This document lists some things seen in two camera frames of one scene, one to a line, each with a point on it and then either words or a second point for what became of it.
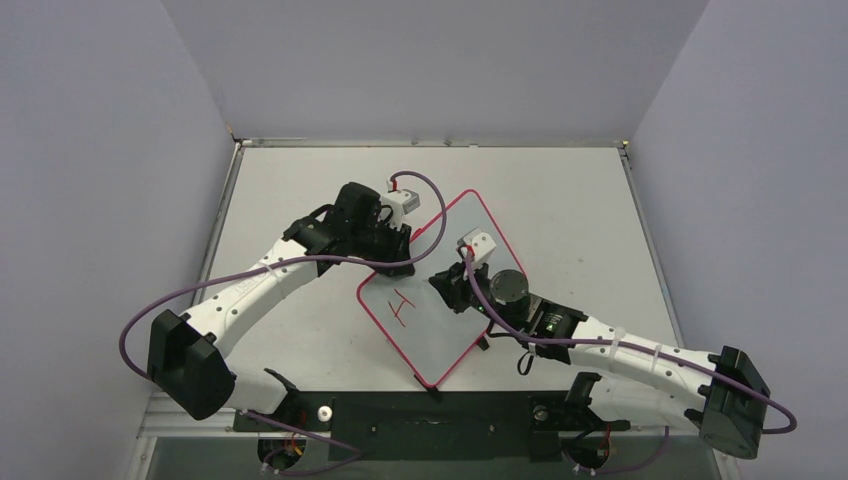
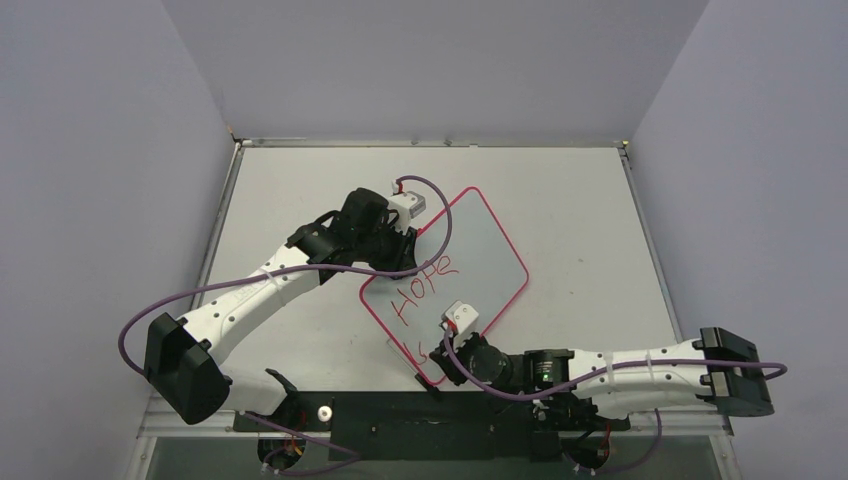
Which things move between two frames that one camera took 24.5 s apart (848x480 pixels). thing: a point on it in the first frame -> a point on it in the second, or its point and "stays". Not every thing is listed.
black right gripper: x=454 y=286 -> x=448 y=354
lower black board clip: x=433 y=391 stays
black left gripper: x=398 y=242 stays
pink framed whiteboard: x=429 y=334 stays
